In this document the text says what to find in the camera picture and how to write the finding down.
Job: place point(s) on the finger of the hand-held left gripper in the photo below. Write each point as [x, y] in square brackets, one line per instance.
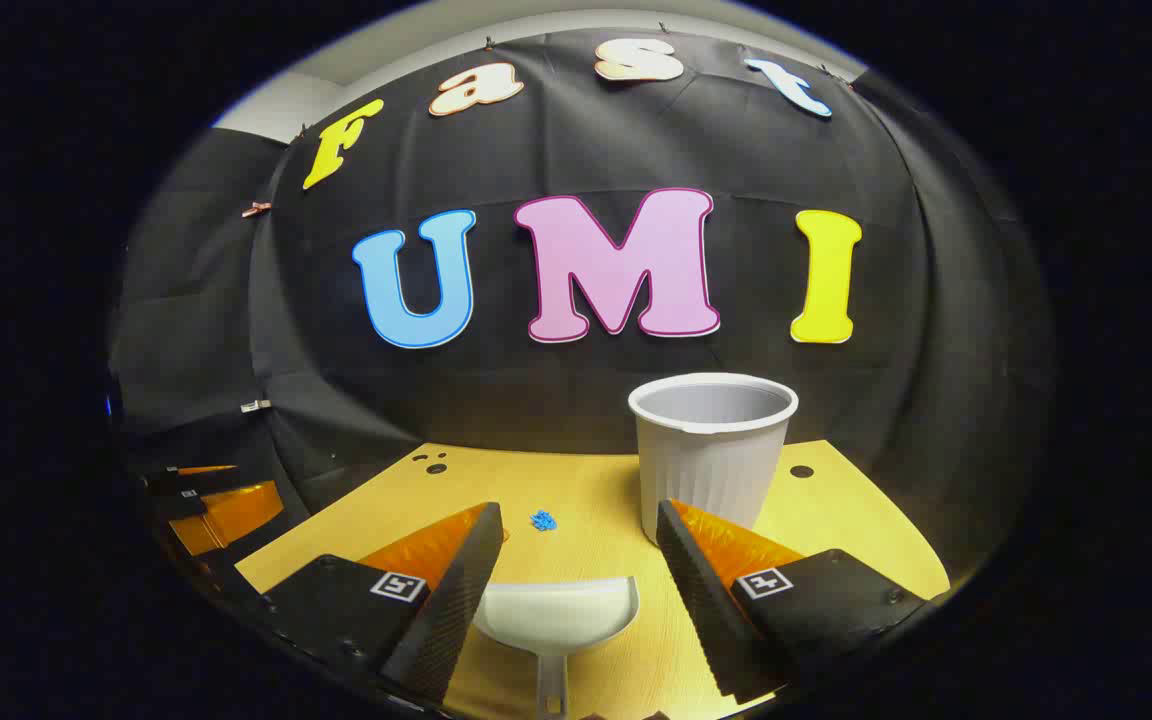
[236, 515]
[198, 478]

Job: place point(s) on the wooden desktop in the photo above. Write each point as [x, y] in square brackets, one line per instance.
[596, 550]

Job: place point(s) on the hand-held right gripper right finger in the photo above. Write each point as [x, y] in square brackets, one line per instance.
[701, 600]

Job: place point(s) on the white ribbed garbage bin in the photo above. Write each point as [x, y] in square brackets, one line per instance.
[711, 460]

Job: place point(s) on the black backdrop cloth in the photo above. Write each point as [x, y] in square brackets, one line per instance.
[536, 400]

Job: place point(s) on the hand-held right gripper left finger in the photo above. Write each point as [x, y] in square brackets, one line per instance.
[456, 600]

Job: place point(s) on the grey dustpan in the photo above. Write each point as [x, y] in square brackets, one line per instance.
[556, 615]

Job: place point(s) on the blue paper scrap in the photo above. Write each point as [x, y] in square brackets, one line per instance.
[543, 520]

